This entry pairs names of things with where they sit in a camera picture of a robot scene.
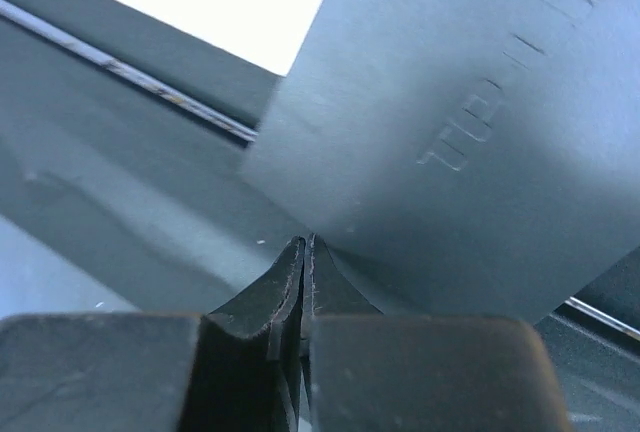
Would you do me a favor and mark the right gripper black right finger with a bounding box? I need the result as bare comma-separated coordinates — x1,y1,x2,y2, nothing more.
302,235,571,431

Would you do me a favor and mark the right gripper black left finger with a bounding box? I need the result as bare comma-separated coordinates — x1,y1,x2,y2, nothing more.
1,237,305,431

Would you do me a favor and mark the black network switch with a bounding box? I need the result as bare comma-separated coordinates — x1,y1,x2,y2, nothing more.
241,0,639,321

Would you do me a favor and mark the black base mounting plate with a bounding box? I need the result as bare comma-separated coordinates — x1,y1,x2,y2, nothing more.
1,0,639,431

